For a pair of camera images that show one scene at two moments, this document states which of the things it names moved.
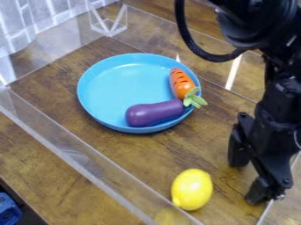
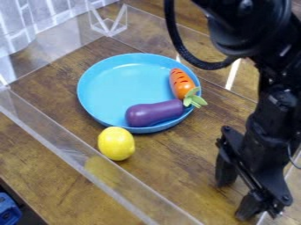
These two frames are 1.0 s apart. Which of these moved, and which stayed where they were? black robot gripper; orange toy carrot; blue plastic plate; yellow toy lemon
Moved: yellow toy lemon
Stayed: orange toy carrot; blue plastic plate; black robot gripper
